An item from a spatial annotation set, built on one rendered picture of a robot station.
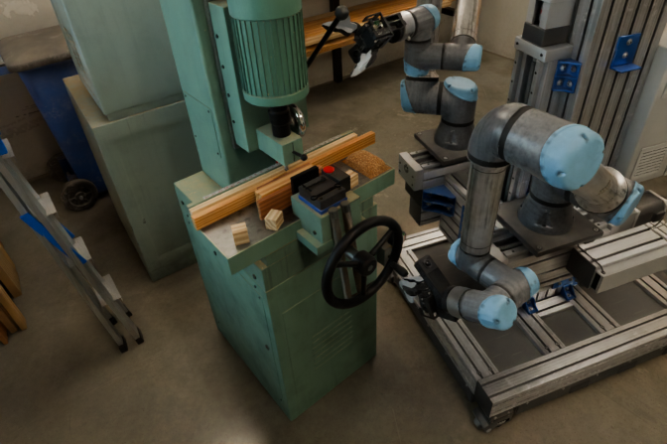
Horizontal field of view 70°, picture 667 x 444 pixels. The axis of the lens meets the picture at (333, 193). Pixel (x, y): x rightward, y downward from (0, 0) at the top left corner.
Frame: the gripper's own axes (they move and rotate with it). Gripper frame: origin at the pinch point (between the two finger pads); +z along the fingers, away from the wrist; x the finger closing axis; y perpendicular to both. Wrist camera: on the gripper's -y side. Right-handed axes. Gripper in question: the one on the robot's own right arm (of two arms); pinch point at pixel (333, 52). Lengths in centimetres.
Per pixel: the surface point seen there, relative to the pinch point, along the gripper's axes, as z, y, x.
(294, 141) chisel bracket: 11.6, -20.5, 12.8
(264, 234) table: 31, -25, 32
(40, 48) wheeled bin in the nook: 40, -157, -111
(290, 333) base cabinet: 29, -54, 62
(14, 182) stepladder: 77, -76, -22
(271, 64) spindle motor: 16.9, -1.7, -3.0
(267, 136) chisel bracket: 15.7, -25.6, 7.4
